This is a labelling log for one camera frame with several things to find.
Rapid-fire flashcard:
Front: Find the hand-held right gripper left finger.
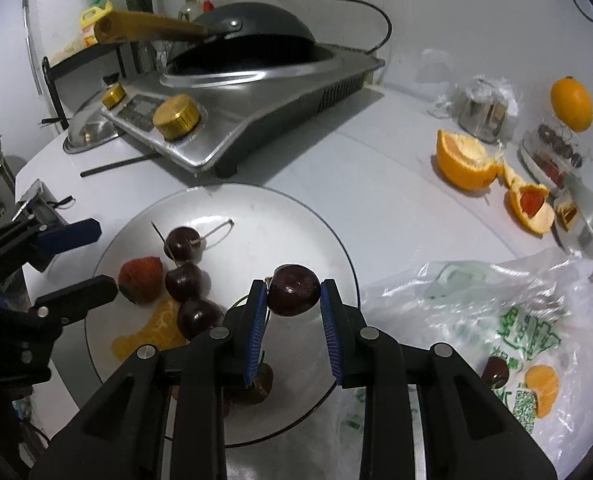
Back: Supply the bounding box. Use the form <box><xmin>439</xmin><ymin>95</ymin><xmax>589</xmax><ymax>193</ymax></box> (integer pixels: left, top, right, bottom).
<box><xmin>29</xmin><ymin>280</ymin><xmax>270</xmax><ymax>480</ymax></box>

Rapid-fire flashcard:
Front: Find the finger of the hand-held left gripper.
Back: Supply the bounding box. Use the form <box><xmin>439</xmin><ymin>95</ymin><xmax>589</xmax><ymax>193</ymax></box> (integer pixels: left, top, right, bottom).
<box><xmin>0</xmin><ymin>217</ymin><xmax>102</xmax><ymax>282</ymax></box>
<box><xmin>30</xmin><ymin>275</ymin><xmax>118</xmax><ymax>328</ymax></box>

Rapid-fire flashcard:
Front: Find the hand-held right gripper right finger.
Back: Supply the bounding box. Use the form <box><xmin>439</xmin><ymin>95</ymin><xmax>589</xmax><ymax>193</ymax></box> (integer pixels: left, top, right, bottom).
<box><xmin>319</xmin><ymin>278</ymin><xmax>558</xmax><ymax>480</ymax></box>

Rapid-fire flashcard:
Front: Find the red strawberry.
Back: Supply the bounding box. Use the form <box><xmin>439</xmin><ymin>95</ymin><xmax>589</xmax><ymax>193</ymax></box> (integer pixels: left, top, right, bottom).
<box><xmin>118</xmin><ymin>256</ymin><xmax>164</xmax><ymax>306</ymax></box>

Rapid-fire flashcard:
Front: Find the dark red cherry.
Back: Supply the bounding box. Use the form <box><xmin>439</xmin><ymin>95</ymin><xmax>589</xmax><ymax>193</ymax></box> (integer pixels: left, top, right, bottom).
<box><xmin>165</xmin><ymin>261</ymin><xmax>204</xmax><ymax>302</ymax></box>
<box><xmin>267</xmin><ymin>264</ymin><xmax>322</xmax><ymax>317</ymax></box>
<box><xmin>225</xmin><ymin>360</ymin><xmax>274</xmax><ymax>407</ymax></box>
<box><xmin>177</xmin><ymin>298</ymin><xmax>224</xmax><ymax>341</ymax></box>
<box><xmin>481</xmin><ymin>355</ymin><xmax>511</xmax><ymax>390</ymax></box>
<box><xmin>151</xmin><ymin>218</ymin><xmax>236</xmax><ymax>263</ymax></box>

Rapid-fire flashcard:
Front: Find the peeled orange segment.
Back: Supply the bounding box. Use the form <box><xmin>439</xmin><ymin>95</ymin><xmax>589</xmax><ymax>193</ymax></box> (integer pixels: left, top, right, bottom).
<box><xmin>523</xmin><ymin>364</ymin><xmax>561</xmax><ymax>418</ymax></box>
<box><xmin>111</xmin><ymin>297</ymin><xmax>187</xmax><ymax>361</ymax></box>

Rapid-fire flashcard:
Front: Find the white plate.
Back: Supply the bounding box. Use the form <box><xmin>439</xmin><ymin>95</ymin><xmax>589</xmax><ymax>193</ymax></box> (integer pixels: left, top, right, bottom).
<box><xmin>84</xmin><ymin>183</ymin><xmax>361</xmax><ymax>448</ymax></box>

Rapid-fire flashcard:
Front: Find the small metal box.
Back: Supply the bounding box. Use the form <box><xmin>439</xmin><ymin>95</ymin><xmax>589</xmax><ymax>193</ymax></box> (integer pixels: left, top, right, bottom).
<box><xmin>15</xmin><ymin>179</ymin><xmax>72</xmax><ymax>228</ymax></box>

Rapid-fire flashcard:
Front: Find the black chopstick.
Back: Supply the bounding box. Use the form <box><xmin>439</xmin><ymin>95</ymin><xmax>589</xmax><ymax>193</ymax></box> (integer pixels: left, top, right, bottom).
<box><xmin>80</xmin><ymin>152</ymin><xmax>160</xmax><ymax>177</ymax></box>

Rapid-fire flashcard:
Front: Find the clear printed plastic bag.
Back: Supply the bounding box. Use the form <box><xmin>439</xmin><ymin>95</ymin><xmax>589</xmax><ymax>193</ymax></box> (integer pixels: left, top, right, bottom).
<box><xmin>326</xmin><ymin>247</ymin><xmax>593</xmax><ymax>476</ymax></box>

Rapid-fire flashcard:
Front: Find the steel pan lid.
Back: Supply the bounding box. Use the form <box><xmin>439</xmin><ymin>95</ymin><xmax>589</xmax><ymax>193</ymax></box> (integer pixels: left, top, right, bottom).
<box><xmin>62</xmin><ymin>105</ymin><xmax>124</xmax><ymax>154</ymax></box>

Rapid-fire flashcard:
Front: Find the black metal rack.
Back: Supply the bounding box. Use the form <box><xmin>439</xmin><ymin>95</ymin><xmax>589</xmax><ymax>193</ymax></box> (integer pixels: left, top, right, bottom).
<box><xmin>41</xmin><ymin>42</ymin><xmax>127</xmax><ymax>131</ymax></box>

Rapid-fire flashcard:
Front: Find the orange peel half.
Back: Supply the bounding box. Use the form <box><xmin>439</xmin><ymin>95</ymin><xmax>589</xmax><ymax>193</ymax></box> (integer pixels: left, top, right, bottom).
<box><xmin>435</xmin><ymin>129</ymin><xmax>504</xmax><ymax>192</ymax></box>

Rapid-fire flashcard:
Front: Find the silver induction cooker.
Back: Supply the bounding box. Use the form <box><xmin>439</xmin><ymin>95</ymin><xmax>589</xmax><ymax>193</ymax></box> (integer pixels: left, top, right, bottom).
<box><xmin>101</xmin><ymin>45</ymin><xmax>387</xmax><ymax>178</ymax></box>

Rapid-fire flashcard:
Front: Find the orange peel with red fruit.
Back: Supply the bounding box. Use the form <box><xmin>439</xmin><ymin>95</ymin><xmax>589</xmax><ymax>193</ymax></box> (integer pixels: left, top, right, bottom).
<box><xmin>501</xmin><ymin>160</ymin><xmax>556</xmax><ymax>235</ymax></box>

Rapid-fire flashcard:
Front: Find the small orange piece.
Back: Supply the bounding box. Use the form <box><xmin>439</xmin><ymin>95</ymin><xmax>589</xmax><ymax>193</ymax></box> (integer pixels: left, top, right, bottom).
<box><xmin>556</xmin><ymin>200</ymin><xmax>579</xmax><ymax>226</ymax></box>

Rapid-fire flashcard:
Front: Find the small crumpled plastic bag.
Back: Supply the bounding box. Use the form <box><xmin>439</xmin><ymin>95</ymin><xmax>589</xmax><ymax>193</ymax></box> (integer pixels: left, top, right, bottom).
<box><xmin>429</xmin><ymin>50</ymin><xmax>522</xmax><ymax>143</ymax></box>

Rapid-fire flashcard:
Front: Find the clear container of cherries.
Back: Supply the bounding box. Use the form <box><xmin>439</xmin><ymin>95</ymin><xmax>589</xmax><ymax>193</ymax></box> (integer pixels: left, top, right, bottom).
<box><xmin>519</xmin><ymin>120</ymin><xmax>584</xmax><ymax>191</ymax></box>

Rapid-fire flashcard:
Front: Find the whole orange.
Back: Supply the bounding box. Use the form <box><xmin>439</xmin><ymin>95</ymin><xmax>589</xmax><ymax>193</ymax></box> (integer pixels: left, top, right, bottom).
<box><xmin>549</xmin><ymin>76</ymin><xmax>593</xmax><ymax>133</ymax></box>

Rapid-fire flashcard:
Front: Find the black wok with wooden handle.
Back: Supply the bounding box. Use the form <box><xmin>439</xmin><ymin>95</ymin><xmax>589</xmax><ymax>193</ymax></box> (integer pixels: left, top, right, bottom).
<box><xmin>94</xmin><ymin>2</ymin><xmax>317</xmax><ymax>76</ymax></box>

